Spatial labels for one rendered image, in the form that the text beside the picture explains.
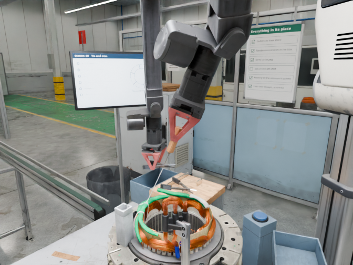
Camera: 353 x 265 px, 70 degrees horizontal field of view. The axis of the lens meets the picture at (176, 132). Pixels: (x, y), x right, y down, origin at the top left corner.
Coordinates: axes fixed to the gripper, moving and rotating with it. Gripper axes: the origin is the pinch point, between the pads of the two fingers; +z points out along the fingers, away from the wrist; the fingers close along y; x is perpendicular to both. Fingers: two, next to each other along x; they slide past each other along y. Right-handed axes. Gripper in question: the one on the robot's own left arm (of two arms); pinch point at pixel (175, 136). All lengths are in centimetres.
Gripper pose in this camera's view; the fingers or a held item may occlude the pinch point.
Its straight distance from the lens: 55.3
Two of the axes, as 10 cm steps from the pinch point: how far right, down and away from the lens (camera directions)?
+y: -0.9, 3.2, -9.4
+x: 9.3, 3.5, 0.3
